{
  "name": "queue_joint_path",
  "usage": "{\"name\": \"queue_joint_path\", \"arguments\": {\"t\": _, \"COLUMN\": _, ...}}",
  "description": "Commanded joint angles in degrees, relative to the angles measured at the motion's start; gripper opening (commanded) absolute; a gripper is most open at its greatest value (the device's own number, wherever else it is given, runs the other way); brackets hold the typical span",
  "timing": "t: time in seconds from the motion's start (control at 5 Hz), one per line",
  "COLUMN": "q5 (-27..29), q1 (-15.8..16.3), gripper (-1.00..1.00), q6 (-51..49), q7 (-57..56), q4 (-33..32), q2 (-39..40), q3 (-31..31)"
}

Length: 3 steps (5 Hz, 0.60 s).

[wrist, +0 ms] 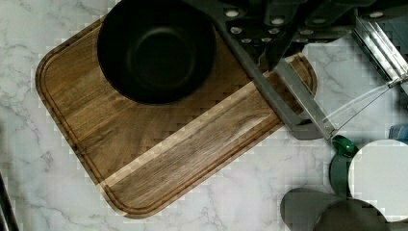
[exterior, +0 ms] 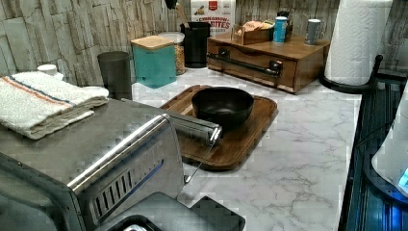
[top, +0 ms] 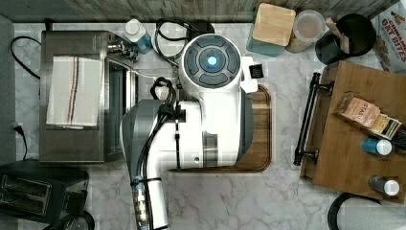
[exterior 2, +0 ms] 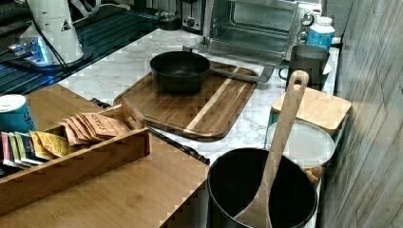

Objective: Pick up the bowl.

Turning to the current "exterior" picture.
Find black bowl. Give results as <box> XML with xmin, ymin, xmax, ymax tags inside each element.
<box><xmin>191</xmin><ymin>87</ymin><xmax>254</xmax><ymax>131</ymax></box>

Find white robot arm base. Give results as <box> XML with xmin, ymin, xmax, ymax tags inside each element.
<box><xmin>366</xmin><ymin>87</ymin><xmax>408</xmax><ymax>205</ymax></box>

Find wooden cutting board tray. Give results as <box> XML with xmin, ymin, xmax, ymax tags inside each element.
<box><xmin>162</xmin><ymin>85</ymin><xmax>277</xmax><ymax>170</ymax></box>

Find teal canister with wooden lid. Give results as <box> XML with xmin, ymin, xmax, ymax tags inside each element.
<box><xmin>131</xmin><ymin>36</ymin><xmax>176</xmax><ymax>89</ymax></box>

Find black utensil holder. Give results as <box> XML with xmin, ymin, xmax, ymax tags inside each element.
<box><xmin>180</xmin><ymin>22</ymin><xmax>210</xmax><ymax>68</ymax></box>

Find glass jar with white lid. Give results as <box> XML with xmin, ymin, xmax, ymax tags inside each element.
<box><xmin>160</xmin><ymin>32</ymin><xmax>186</xmax><ymax>75</ymax></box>

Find wooden tea bag organizer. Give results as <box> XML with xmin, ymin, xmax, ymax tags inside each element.
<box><xmin>231</xmin><ymin>18</ymin><xmax>291</xmax><ymax>45</ymax></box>

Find stainless steel toaster oven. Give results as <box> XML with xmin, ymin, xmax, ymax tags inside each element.
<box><xmin>1</xmin><ymin>100</ymin><xmax>245</xmax><ymax>231</ymax></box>

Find dark grey cup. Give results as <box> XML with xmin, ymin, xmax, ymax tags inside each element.
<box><xmin>97</xmin><ymin>51</ymin><xmax>132</xmax><ymax>100</ymax></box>

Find wooden drawer box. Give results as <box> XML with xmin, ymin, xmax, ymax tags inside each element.
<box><xmin>207</xmin><ymin>34</ymin><xmax>330</xmax><ymax>93</ymax></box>

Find cinnamon bites cereal box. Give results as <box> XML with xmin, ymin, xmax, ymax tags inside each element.
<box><xmin>191</xmin><ymin>0</ymin><xmax>236</xmax><ymax>37</ymax></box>

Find orange tea bags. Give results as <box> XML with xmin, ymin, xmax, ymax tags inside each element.
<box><xmin>239</xmin><ymin>21</ymin><xmax>268</xmax><ymax>33</ymax></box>

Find wooden spoon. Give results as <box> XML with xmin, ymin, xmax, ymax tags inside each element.
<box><xmin>175</xmin><ymin>3</ymin><xmax>190</xmax><ymax>28</ymax></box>

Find blue salt can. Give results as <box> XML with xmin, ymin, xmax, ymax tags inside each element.
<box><xmin>272</xmin><ymin>16</ymin><xmax>288</xmax><ymax>43</ymax></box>

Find black paper towel holder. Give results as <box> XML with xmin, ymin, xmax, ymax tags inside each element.
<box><xmin>319</xmin><ymin>55</ymin><xmax>383</xmax><ymax>94</ymax></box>

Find grey shaker can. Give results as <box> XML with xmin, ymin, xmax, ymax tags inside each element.
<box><xmin>305</xmin><ymin>18</ymin><xmax>321</xmax><ymax>45</ymax></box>

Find folded white striped towel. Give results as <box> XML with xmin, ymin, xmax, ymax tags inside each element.
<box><xmin>0</xmin><ymin>71</ymin><xmax>109</xmax><ymax>140</ymax></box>

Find white paper towel roll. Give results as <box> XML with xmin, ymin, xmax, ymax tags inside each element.
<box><xmin>324</xmin><ymin>0</ymin><xmax>393</xmax><ymax>86</ymax></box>

